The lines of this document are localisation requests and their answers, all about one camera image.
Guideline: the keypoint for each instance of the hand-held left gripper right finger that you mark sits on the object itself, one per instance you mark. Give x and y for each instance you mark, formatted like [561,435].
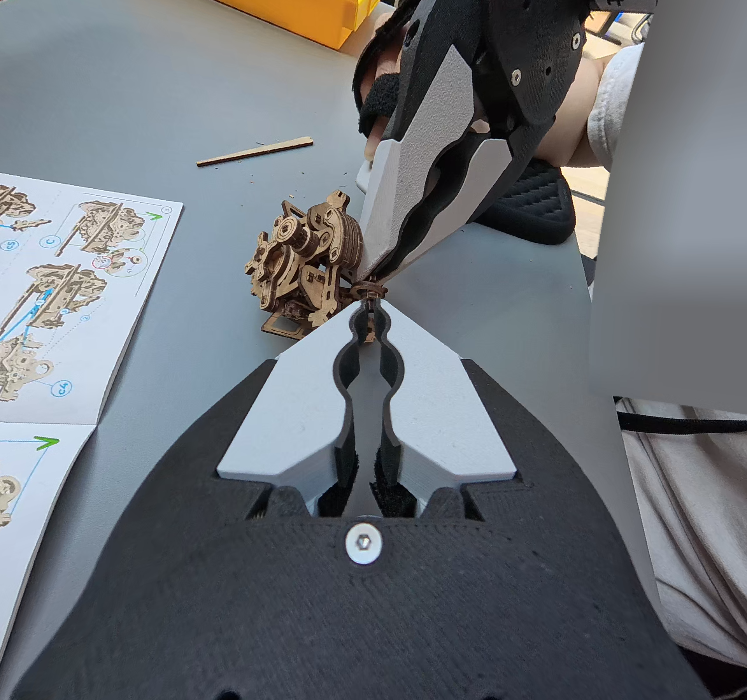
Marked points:
[449,420]

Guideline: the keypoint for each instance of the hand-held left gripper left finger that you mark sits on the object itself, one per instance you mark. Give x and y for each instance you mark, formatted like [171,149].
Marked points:
[286,420]

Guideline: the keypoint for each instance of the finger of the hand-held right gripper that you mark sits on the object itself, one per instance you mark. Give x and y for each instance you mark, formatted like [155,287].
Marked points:
[484,180]
[408,174]

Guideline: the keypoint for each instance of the small wooden wheel part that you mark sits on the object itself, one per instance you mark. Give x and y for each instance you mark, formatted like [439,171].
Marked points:
[371,289]

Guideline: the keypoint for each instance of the wooden mechanical puzzle model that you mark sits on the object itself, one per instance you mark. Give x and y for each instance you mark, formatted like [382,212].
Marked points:
[297,268]

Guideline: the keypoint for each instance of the person's right forearm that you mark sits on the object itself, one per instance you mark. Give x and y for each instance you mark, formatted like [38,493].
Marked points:
[575,110]

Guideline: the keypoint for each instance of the grey desk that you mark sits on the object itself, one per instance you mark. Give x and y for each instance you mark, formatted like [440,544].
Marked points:
[146,87]

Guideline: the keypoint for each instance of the person's right hand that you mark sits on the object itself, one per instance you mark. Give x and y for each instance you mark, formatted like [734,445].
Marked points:
[374,142]

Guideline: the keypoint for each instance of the thin wooden stick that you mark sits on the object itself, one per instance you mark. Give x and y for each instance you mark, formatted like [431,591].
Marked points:
[254,152]

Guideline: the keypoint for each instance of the assembly instruction booklet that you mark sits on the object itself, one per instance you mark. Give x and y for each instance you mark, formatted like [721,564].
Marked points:
[105,332]

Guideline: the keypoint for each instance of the person's white shirt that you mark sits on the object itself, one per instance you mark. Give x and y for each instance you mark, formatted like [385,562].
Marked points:
[688,507]

